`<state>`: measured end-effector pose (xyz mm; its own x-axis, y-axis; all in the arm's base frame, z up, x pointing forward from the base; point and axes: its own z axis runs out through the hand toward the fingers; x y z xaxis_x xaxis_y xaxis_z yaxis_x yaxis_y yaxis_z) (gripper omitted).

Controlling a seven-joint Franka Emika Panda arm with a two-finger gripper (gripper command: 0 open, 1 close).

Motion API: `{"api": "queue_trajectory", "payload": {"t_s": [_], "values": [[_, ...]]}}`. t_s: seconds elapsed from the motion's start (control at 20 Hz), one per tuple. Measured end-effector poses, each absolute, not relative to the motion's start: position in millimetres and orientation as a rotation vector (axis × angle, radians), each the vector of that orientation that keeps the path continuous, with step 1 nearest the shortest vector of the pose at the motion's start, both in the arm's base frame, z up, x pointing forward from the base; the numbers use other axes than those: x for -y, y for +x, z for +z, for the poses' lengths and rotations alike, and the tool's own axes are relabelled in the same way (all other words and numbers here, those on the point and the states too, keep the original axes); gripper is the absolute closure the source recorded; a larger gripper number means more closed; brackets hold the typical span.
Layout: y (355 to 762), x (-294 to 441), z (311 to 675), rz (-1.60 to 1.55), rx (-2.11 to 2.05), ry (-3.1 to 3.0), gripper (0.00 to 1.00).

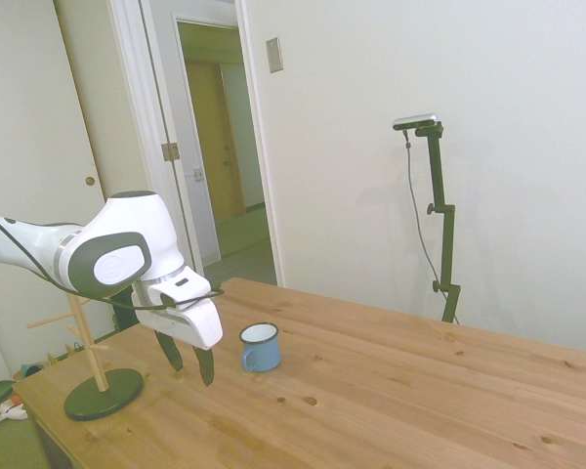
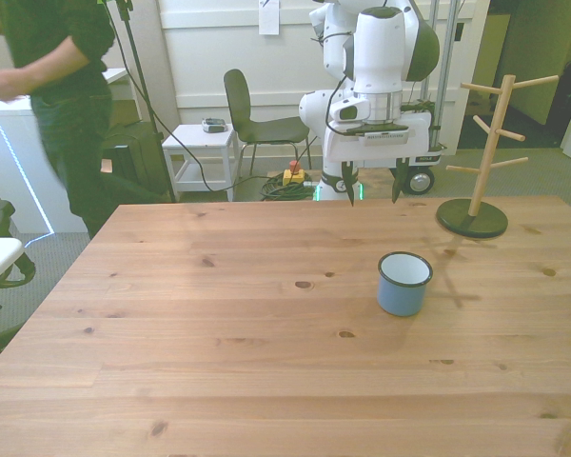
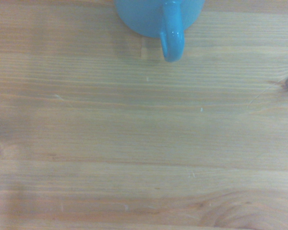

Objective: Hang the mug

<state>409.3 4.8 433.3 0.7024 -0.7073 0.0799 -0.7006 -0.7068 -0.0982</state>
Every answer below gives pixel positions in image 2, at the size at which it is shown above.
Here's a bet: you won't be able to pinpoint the black cable along floor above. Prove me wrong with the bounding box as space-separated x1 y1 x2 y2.
105 4 286 194

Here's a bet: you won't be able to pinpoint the white desk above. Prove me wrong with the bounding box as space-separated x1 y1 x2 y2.
101 67 140 102

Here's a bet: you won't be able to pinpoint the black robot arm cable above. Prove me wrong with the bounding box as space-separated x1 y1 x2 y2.
310 26 361 139

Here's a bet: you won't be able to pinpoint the silver metal frame posts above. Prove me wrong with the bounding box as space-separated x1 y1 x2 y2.
421 0 462 149

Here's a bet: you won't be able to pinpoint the yellow emergency stop box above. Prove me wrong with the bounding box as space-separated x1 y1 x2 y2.
282 160 307 188

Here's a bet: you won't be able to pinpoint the white paper sheet on wall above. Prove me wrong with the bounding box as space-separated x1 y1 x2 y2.
258 0 281 36

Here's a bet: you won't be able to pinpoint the black tripod stand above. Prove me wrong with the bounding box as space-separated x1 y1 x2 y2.
97 0 178 204

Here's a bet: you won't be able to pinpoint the coiled green floor cables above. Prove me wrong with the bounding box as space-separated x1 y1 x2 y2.
258 174 318 202

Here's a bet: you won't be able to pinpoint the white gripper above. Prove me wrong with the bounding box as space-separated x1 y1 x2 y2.
324 110 433 208

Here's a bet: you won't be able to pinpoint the white side table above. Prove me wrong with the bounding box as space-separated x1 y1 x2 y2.
161 123 242 204

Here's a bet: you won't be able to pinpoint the dark plastic chair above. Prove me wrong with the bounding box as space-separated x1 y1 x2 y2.
223 69 313 180

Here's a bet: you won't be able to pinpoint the black suitcase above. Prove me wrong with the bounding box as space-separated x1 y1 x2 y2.
101 121 168 194

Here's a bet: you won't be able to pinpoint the person in dark clothes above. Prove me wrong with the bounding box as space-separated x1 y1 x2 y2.
0 0 119 240

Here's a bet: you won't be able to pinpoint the wooden mug tree stand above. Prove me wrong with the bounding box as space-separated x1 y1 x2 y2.
435 74 561 240

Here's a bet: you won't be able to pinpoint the white cabinet with light strip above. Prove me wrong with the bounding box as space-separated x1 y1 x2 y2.
0 92 89 238

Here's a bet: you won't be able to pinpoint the blue enamel mug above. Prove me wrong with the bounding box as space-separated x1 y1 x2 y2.
376 251 434 318

